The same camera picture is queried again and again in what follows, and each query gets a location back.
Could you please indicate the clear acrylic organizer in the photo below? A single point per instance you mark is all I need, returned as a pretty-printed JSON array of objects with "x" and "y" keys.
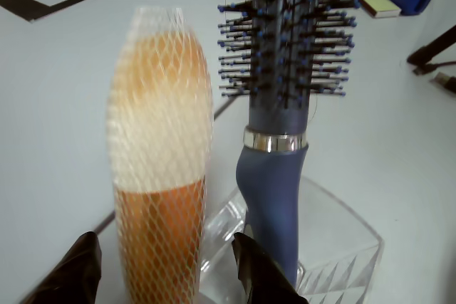
[{"x": 349, "y": 247}]

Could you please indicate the blue round hairbrush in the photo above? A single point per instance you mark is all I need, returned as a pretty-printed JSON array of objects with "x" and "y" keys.
[{"x": 274, "y": 183}]

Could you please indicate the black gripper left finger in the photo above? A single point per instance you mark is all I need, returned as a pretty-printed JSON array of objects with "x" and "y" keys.
[{"x": 75, "y": 275}]

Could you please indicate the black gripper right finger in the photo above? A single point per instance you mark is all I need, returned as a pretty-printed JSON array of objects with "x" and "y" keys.
[{"x": 260, "y": 275}]

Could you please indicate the small beige box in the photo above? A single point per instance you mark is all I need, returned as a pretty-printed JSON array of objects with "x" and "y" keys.
[{"x": 377, "y": 1}]

